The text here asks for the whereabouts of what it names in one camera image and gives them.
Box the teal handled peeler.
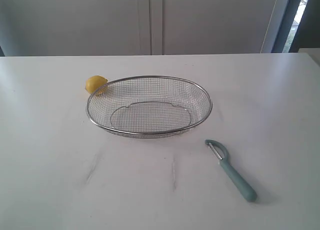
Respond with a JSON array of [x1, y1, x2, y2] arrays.
[[205, 139, 258, 202]]

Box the yellow lemon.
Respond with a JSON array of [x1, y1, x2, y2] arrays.
[[85, 75, 108, 94]]

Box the oval wire mesh basket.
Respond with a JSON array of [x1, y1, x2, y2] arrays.
[[86, 76, 213, 138]]

